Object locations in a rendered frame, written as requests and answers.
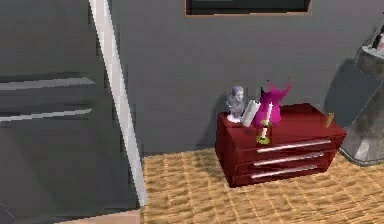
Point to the grey bust statue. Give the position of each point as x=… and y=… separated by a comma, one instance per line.
x=236, y=101

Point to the white book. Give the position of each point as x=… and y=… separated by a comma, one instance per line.
x=250, y=113

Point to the white candle on green holder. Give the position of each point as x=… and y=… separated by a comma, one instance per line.
x=265, y=128

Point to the dark red chest of drawers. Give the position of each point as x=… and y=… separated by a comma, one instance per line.
x=293, y=133

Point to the small orange stick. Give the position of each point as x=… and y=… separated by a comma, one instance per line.
x=329, y=120

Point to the grey room door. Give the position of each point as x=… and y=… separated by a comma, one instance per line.
x=50, y=110

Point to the framed picture with wooden frame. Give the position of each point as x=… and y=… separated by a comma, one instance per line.
x=248, y=6

